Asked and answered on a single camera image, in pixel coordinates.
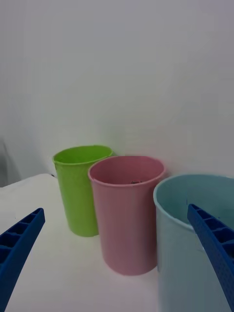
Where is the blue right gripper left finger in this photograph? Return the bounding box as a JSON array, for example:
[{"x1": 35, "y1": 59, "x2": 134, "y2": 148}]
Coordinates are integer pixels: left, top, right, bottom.
[{"x1": 0, "y1": 207, "x2": 46, "y2": 312}]

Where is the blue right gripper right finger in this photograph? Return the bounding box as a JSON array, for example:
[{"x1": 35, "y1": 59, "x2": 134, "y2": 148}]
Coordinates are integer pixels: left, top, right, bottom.
[{"x1": 187, "y1": 203, "x2": 234, "y2": 312}]

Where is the pale blue plastic bin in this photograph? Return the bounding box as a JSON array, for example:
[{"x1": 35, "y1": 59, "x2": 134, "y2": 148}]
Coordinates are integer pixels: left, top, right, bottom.
[{"x1": 153, "y1": 173, "x2": 234, "y2": 312}]

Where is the green plastic bin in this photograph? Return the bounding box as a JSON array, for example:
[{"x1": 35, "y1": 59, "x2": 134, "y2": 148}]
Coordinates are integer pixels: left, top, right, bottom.
[{"x1": 52, "y1": 145, "x2": 115, "y2": 237}]

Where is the pink plastic bin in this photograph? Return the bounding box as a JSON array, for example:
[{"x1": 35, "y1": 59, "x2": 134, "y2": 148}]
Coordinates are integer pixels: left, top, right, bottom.
[{"x1": 87, "y1": 156, "x2": 167, "y2": 276}]

